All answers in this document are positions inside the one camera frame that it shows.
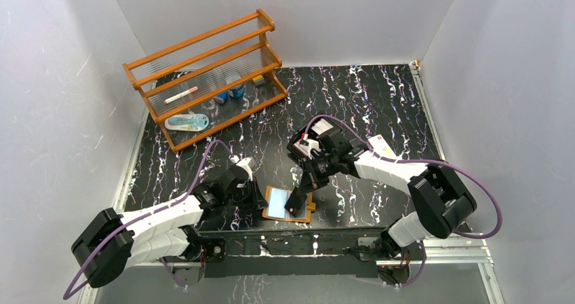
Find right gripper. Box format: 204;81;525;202
297;153;340;195

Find orange card holder wallet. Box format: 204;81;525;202
262;185;317;224

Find black card tray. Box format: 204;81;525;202
286;117;344;160

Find white card stack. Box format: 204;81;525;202
311;119;334;136

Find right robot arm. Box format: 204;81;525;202
284;132;477;259

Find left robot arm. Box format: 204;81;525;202
71;157;266;288

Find blue packaged item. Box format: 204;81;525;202
164;113;210;132

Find white box with red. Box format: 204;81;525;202
368;134;397;159

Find small blue block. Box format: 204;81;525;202
213;92;229;105

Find blue white can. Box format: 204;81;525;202
228;83;245;99

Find orange wooden shelf rack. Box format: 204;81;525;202
123;9;288;152

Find small grey yellow block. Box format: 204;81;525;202
252;75;265;87

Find white pink pen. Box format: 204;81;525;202
163;86;198;105

